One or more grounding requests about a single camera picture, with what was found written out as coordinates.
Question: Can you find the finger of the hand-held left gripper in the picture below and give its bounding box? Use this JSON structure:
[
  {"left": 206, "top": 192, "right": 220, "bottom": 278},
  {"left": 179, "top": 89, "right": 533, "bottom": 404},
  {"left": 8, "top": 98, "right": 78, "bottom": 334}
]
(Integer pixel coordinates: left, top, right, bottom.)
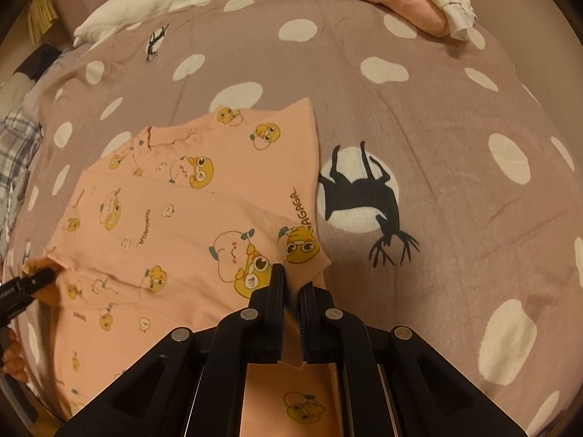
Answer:
[{"left": 18, "top": 268, "right": 55, "bottom": 293}]

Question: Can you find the mauve white-spotted blanket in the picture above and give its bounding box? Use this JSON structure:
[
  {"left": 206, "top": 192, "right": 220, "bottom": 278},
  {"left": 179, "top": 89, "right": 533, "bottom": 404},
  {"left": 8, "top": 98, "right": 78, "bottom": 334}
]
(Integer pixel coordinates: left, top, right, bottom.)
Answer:
[{"left": 0, "top": 0, "right": 583, "bottom": 437}]

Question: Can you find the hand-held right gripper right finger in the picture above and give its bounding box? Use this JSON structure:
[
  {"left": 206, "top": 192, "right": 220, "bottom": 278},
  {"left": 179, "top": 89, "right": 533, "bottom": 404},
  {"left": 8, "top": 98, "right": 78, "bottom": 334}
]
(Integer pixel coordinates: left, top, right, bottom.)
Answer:
[{"left": 296, "top": 283, "right": 524, "bottom": 437}]

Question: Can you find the grey pillow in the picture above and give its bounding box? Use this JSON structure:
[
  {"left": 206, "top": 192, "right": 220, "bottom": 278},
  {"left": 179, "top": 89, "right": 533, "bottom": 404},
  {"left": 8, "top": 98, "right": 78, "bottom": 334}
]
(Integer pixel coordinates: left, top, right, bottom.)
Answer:
[{"left": 0, "top": 73, "right": 42, "bottom": 117}]

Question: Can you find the folded white garment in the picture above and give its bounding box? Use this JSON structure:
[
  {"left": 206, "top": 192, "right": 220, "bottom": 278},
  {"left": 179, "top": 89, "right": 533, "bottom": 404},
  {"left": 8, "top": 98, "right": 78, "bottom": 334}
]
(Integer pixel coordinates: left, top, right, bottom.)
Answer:
[{"left": 355, "top": 0, "right": 478, "bottom": 42}]

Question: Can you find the yellow straw tassel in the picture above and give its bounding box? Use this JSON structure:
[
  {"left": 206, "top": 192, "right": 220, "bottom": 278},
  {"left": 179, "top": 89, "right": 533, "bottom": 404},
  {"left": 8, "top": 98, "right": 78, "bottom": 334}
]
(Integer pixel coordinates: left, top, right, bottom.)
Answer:
[{"left": 27, "top": 0, "right": 55, "bottom": 46}]

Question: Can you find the person's left hand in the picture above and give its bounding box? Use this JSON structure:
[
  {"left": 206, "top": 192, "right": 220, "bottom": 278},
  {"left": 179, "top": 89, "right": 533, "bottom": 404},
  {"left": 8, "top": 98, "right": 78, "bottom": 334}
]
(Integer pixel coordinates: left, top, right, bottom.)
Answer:
[{"left": 0, "top": 328, "right": 29, "bottom": 383}]

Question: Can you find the pink printed baby shirt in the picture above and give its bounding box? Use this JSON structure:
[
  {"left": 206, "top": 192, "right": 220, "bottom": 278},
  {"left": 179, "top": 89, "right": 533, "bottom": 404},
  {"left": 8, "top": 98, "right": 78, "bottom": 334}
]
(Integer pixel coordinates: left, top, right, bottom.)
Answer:
[{"left": 25, "top": 98, "right": 347, "bottom": 437}]

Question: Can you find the plaid grey cloth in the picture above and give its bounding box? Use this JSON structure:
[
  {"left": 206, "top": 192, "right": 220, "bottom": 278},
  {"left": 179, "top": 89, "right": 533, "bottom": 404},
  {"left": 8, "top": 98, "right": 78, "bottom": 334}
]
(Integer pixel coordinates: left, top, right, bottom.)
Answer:
[{"left": 0, "top": 109, "right": 44, "bottom": 201}]

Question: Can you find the black cloth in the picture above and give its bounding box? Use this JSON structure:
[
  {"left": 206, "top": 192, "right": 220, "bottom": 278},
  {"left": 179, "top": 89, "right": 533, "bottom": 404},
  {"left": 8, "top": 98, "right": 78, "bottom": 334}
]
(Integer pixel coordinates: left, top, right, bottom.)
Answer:
[{"left": 13, "top": 43, "right": 62, "bottom": 83}]

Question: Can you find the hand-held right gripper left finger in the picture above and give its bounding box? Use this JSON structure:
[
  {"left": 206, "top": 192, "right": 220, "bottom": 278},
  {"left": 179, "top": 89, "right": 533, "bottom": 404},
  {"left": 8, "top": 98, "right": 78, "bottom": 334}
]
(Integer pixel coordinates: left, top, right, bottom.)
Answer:
[{"left": 55, "top": 263, "right": 289, "bottom": 437}]

